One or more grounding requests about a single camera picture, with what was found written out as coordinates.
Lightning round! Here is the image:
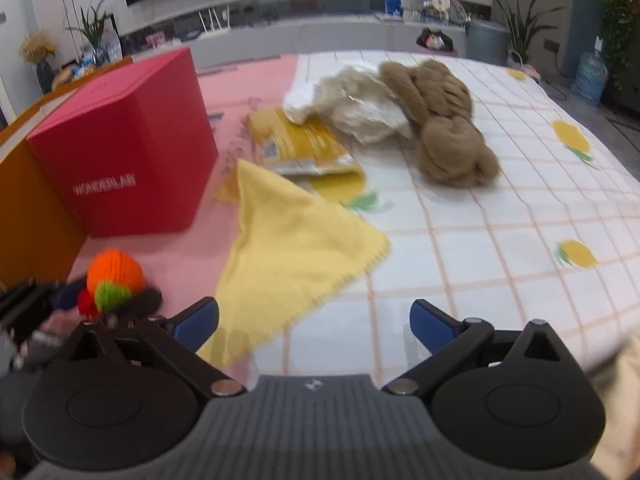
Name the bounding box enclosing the orange red crochet toy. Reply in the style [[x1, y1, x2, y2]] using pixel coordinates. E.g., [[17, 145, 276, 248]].
[[76, 249, 163, 324]]

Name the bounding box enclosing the yellow cloth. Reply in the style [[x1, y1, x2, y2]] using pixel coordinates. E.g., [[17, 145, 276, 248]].
[[198, 160, 390, 368]]

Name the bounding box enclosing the white lemon-print checked tablecloth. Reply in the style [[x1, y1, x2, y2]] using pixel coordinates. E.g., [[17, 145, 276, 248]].
[[248, 58, 639, 384]]

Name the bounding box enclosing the red Wonderlab box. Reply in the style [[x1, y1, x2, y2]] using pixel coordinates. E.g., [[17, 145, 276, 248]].
[[27, 48, 218, 237]]

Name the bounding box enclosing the yellow snack package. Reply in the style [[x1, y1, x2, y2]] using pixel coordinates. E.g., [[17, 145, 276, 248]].
[[246, 107, 366, 205]]

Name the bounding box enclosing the brown plush yarn toy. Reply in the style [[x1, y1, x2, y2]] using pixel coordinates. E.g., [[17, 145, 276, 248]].
[[378, 58, 500, 188]]

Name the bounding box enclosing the dried yellow flowers vase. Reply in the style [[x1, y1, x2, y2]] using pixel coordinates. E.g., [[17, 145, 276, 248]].
[[18, 30, 55, 94]]

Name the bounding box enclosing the white crumpled plastic bag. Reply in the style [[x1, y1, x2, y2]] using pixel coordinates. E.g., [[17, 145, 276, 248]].
[[282, 63, 412, 145]]

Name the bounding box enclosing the green potted plant on console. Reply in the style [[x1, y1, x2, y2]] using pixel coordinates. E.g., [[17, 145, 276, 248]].
[[66, 0, 122, 68]]

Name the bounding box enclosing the blue water bottle jug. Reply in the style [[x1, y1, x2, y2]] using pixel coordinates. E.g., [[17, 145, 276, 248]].
[[572, 36, 608, 106]]

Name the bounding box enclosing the grey round trash can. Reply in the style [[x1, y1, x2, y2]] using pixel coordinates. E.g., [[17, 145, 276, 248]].
[[465, 18, 511, 66]]

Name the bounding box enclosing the white wifi router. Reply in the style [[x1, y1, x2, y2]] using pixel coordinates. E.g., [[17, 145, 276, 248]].
[[198, 6, 231, 38]]

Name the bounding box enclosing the tall leafy floor plant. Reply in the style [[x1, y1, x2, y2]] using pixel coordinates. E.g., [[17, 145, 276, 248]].
[[492, 0, 565, 64]]

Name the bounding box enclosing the dark grey cabinet with ivy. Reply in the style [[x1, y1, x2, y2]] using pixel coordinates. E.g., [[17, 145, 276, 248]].
[[599, 0, 639, 113]]

